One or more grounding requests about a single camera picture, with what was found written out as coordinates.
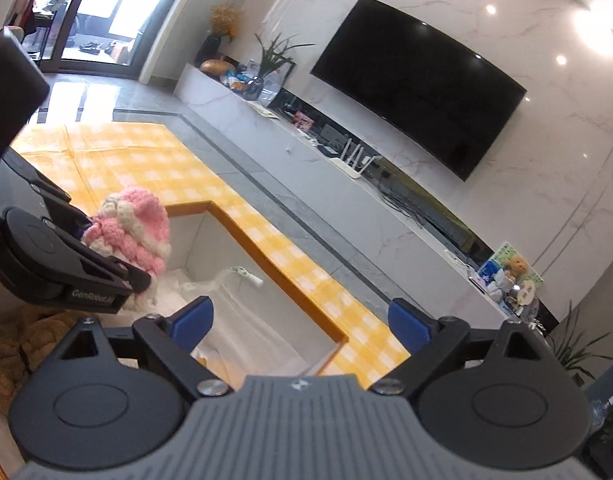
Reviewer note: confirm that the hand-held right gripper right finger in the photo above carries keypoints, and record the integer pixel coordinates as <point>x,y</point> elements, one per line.
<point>409,325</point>

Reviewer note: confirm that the dark shoes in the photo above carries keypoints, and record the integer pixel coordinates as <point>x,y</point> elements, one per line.
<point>96,47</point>

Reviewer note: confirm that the white sheer cloth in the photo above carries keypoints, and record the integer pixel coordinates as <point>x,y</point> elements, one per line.
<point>266,325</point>

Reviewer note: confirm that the green plant in glass vase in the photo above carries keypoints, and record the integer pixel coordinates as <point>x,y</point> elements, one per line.
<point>274,57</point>

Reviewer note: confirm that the small black box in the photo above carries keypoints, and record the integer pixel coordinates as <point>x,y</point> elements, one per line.
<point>327,149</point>

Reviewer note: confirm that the pink and white knitted hat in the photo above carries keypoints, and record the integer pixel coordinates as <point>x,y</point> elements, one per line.
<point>131,230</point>

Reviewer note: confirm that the blue water jug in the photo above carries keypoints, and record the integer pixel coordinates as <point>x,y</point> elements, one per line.
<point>600,416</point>

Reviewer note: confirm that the potted snake plant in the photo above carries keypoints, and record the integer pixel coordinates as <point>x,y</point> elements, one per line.
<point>576,345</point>

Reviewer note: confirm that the white storage box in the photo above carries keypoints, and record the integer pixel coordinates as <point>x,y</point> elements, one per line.
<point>266,310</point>

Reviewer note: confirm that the green and blue gift box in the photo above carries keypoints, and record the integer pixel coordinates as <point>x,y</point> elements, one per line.
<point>491,272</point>

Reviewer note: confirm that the snack packets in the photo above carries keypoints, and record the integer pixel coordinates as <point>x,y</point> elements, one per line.
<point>236,81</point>

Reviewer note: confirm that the small white sock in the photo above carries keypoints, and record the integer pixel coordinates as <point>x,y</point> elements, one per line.
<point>242,275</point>

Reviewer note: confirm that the golden round ornament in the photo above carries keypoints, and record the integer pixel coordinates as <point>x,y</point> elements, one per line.
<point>216,66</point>

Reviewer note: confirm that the white marble television console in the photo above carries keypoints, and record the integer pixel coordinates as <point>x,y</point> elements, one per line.
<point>336,210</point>

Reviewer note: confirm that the pink tissue box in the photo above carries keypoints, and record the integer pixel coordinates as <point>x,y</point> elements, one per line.
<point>303,121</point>

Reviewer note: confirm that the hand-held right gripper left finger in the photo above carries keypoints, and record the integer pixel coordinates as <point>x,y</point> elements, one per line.
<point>192,322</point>

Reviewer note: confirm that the yellow paper sheets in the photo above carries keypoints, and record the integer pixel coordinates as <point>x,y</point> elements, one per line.
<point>264,110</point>

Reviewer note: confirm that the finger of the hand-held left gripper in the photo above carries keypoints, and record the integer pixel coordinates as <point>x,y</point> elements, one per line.
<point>56,205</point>
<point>94,252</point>

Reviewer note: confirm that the brown teddy bear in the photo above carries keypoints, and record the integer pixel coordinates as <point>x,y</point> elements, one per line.
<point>516,266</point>

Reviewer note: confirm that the dark wall socket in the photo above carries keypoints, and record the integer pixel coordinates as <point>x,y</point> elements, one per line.
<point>580,379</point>

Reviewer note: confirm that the yellow checkered tablecloth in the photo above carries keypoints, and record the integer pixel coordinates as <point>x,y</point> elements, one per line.
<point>136,160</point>

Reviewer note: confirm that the white router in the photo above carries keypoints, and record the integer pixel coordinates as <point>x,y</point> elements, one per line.
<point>351,167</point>

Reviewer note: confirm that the black curved television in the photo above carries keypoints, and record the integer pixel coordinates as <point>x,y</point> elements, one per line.
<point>416,85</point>

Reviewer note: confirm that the brown fuzzy cloth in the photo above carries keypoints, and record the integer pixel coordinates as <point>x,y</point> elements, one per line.
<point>31,350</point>

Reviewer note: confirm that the yellow flowers in blue vase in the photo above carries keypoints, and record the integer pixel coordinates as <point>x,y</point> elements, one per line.
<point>221,25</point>

